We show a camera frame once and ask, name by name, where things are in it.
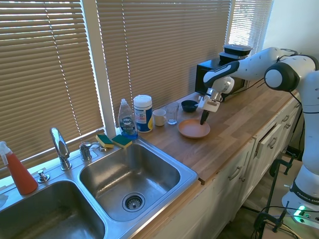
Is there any orange round plate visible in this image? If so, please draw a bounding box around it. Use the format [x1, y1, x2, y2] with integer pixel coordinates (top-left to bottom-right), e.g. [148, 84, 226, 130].
[177, 119, 211, 139]

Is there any stainless steel double sink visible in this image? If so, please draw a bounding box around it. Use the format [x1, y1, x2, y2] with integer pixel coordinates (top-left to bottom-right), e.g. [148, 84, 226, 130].
[0, 137, 199, 239]

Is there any black metal clamp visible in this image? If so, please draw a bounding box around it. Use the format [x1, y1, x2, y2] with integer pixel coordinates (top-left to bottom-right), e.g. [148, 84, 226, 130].
[269, 151, 298, 178]
[253, 200, 290, 235]

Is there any clear drinking glass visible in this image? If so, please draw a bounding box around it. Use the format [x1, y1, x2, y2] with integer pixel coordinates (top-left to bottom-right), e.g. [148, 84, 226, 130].
[165, 101, 180, 125]

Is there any chrome sink faucet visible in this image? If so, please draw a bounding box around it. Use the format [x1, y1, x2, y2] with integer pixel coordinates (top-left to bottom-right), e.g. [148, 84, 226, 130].
[49, 127, 73, 171]

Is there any yellow green sponge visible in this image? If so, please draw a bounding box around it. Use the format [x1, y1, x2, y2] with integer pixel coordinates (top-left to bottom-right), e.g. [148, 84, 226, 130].
[95, 134, 115, 149]
[111, 134, 133, 149]

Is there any chrome sink hole cap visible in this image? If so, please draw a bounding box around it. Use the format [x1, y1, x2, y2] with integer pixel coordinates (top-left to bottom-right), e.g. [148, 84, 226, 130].
[37, 169, 51, 184]

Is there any wide beige window blind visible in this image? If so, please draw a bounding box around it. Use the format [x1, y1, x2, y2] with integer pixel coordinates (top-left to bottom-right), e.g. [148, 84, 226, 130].
[95, 0, 233, 128]
[0, 0, 106, 179]

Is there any dark blue bowl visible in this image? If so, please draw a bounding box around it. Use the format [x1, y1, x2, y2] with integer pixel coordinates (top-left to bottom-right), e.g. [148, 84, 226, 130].
[181, 100, 199, 113]

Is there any black plastic food container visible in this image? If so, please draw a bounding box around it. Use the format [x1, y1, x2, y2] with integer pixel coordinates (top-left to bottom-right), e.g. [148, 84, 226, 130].
[223, 44, 253, 57]
[218, 51, 248, 65]

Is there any black microwave oven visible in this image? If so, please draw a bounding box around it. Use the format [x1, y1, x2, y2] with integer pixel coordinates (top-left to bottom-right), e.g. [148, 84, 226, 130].
[194, 59, 250, 103]

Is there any clear Dawn dish soap bottle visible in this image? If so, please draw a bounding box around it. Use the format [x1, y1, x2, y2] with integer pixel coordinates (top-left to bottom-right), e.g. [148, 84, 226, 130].
[117, 98, 139, 139]

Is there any red spray bottle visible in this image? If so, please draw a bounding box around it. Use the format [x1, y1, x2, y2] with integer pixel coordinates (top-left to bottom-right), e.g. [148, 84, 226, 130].
[0, 141, 39, 196]

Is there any narrow beige window blind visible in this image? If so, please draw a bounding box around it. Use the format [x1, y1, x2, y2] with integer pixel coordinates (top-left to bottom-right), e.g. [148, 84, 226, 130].
[228, 0, 274, 57]

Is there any metal sink drain strainer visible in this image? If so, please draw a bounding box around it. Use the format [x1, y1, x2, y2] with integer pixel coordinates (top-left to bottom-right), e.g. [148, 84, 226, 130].
[122, 192, 146, 213]

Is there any white wipes canister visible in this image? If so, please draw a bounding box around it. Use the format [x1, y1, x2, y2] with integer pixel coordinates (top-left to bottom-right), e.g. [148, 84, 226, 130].
[133, 94, 154, 133]

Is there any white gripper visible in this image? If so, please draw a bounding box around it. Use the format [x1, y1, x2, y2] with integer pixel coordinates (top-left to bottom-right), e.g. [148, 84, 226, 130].
[198, 92, 223, 126]

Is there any white kitchen base cabinet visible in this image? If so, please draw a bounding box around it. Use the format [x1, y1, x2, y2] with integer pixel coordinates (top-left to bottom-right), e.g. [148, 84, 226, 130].
[149, 91, 303, 239]

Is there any white ceramic mug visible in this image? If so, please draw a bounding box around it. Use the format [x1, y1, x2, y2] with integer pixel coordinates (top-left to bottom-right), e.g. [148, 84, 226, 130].
[152, 109, 167, 127]

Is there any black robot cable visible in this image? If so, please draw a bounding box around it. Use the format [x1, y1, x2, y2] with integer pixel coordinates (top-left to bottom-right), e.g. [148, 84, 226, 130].
[245, 55, 305, 113]

